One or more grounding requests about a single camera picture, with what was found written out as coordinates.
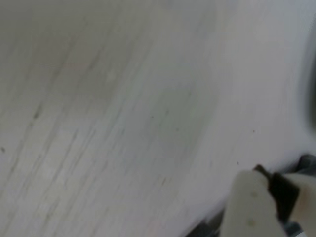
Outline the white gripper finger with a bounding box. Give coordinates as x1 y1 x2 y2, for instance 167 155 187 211
219 164 301 237
283 172 316 230

